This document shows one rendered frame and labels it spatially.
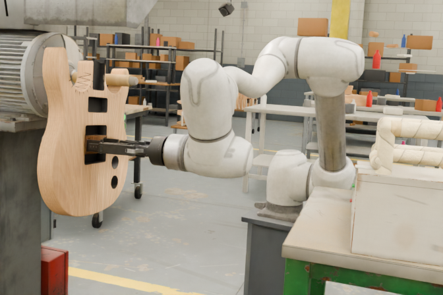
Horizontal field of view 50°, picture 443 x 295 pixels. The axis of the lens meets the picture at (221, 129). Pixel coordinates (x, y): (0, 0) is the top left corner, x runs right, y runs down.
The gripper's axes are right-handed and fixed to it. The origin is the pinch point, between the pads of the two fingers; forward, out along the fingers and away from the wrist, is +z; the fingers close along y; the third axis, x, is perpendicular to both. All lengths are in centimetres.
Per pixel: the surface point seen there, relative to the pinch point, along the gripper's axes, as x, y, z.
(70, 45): 26.9, 13.3, 19.1
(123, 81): 16.9, 9.9, -1.2
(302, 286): -26, -5, -56
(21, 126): 2.6, 3.0, 26.7
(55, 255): -44, 32, 35
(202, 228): -90, 250, 58
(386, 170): 1, -6, -71
